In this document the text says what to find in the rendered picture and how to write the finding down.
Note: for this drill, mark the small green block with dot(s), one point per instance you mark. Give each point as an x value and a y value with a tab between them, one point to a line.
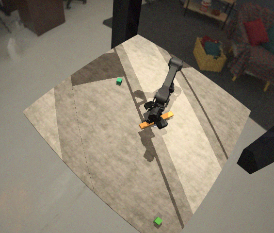
119	81
158	221

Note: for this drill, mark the orange bar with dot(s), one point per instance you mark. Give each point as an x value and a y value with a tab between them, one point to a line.
165	116

